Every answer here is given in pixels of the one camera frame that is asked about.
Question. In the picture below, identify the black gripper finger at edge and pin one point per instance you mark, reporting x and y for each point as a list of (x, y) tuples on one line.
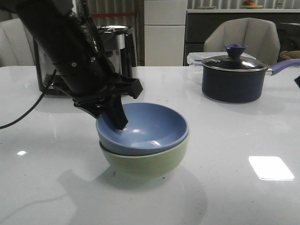
[(297, 81)]

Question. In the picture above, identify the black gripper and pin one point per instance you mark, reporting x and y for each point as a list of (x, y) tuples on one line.
[(107, 99)]

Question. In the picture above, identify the blue bowl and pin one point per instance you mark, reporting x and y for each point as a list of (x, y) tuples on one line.
[(151, 129)]

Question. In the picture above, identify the green bowl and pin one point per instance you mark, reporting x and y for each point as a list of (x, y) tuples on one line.
[(147, 166)]

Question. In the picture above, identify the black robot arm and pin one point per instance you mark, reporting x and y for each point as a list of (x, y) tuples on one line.
[(89, 78)]

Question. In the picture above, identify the right beige chair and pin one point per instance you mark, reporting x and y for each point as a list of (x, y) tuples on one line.
[(260, 37)]

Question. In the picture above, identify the beige chair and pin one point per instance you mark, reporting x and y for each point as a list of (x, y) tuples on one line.
[(260, 37), (16, 44)]

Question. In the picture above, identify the glass pot lid blue knob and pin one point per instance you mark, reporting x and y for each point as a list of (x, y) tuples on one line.
[(234, 61)]

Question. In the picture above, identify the dark blue saucepan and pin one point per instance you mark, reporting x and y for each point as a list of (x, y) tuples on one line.
[(237, 86)]

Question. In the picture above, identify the black and chrome toaster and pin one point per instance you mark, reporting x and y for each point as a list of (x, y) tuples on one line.
[(120, 49)]

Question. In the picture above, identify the fruit plate on counter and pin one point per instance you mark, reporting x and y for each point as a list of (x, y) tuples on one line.
[(249, 4)]

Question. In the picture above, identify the clear plastic food container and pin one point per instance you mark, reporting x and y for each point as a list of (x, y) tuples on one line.
[(194, 61)]

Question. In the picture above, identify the white refrigerator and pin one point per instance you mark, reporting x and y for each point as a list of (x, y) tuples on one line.
[(164, 32)]

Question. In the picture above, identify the dark kitchen counter cabinet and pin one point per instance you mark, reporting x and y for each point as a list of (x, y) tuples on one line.
[(200, 24)]

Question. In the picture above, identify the left beige chair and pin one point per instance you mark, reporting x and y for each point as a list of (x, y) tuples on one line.
[(16, 44)]

